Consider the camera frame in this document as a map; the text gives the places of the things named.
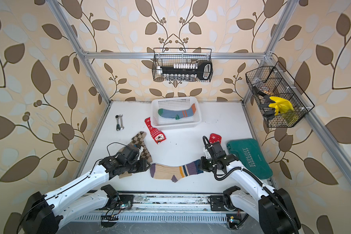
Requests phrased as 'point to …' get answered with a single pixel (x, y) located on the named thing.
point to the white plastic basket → (178, 103)
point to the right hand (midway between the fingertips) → (198, 166)
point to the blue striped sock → (178, 114)
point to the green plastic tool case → (250, 156)
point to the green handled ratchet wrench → (118, 126)
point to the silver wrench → (121, 116)
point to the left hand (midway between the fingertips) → (147, 164)
